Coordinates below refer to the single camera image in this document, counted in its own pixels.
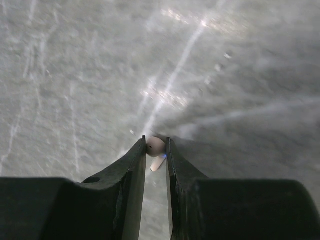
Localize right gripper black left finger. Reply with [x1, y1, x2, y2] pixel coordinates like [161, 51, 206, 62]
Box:
[0, 138, 146, 240]

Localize beige earbud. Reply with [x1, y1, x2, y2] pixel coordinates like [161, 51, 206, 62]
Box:
[146, 136, 166, 172]

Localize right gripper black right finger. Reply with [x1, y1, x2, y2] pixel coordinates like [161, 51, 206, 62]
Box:
[166, 138, 320, 240]

